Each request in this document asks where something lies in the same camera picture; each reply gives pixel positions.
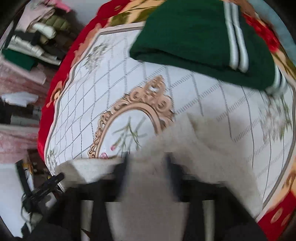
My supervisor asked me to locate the pile of folded clothes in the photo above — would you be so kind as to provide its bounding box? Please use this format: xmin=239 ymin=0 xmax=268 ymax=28
xmin=1 ymin=1 xmax=77 ymax=71

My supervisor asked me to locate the red floral bed blanket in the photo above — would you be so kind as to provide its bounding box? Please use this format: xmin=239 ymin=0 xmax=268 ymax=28
xmin=38 ymin=1 xmax=295 ymax=240

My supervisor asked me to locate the light blue quilt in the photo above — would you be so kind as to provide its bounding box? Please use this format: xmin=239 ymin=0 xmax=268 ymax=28
xmin=248 ymin=0 xmax=295 ymax=64

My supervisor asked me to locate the green striped knit sweater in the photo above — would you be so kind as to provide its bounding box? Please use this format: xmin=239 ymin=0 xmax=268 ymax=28
xmin=129 ymin=1 xmax=287 ymax=96

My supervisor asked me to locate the white fluffy fleece garment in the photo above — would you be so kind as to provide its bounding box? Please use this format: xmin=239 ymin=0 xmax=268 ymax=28
xmin=55 ymin=115 xmax=262 ymax=240

